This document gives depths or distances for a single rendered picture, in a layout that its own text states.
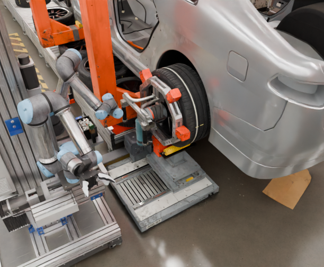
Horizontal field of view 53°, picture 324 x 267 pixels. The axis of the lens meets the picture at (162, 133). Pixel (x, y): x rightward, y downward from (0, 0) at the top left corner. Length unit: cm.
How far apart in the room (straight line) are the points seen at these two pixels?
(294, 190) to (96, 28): 228
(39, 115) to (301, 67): 135
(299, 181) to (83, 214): 205
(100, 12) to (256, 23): 113
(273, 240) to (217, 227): 47
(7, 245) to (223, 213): 176
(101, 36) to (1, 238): 171
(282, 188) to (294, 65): 176
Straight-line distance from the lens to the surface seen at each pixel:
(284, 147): 203
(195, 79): 246
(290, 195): 329
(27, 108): 176
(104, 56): 264
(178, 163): 303
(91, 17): 250
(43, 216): 217
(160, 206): 290
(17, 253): 272
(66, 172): 177
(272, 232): 299
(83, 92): 221
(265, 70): 184
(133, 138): 304
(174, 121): 235
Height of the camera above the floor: 240
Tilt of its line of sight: 40 degrees down
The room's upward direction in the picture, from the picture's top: straight up
